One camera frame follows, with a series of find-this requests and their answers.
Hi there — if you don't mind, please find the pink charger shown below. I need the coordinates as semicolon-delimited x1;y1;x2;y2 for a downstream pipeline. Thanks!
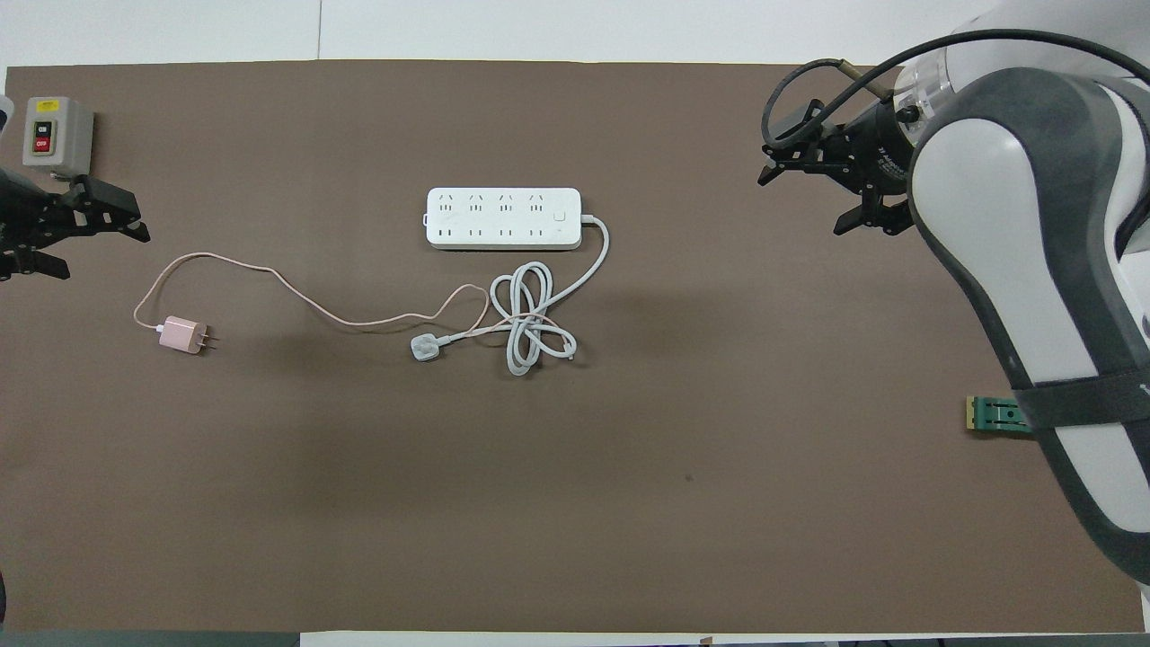
158;315;221;357

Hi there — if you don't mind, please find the white power cable with plug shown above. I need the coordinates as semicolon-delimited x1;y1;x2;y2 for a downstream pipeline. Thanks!
410;213;612;378

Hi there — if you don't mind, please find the grey push button switch box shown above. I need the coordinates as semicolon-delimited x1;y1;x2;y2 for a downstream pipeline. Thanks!
22;96;96;179

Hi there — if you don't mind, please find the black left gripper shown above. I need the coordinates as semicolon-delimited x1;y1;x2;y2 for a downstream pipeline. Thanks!
0;166;152;282

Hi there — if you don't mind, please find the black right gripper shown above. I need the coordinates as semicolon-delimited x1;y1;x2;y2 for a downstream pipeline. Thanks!
757;94;919;238

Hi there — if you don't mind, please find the pink charging cable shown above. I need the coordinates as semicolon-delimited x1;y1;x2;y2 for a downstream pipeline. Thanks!
133;253;558;348

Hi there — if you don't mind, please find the white power strip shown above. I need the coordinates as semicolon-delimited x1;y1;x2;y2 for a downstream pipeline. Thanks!
425;187;584;253

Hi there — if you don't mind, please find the brown table mat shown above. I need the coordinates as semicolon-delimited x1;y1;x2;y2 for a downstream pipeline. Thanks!
0;58;1147;635

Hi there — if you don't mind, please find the green knife switch yellow base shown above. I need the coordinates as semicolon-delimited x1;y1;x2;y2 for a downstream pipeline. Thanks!
966;395;1036;439

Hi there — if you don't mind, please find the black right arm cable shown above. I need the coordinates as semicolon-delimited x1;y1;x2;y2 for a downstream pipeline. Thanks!
760;30;1150;150

